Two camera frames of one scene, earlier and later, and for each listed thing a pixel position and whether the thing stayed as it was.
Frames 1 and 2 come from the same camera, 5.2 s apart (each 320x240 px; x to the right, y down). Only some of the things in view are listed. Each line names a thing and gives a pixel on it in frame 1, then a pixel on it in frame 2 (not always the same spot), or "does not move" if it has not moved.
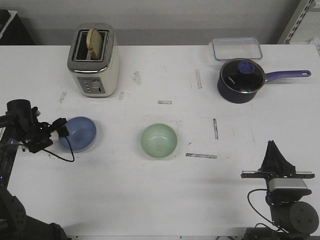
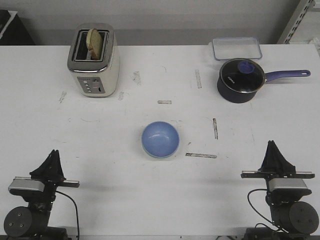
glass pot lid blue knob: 242,76 does not move
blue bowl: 82,134 -> 160,139
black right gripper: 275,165 does not move
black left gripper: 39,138 -> 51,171
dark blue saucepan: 240,80 does not move
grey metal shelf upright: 295,20 does not move
